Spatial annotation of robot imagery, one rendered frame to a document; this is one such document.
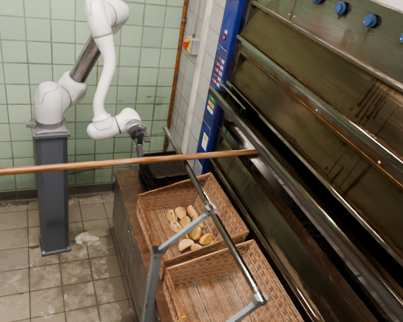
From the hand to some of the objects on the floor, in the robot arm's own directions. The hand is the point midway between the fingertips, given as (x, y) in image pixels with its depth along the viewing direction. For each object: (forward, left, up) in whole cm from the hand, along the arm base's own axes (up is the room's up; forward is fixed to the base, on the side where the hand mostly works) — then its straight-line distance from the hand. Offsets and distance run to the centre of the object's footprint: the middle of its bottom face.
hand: (146, 152), depth 196 cm
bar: (+34, +3, -120) cm, 124 cm away
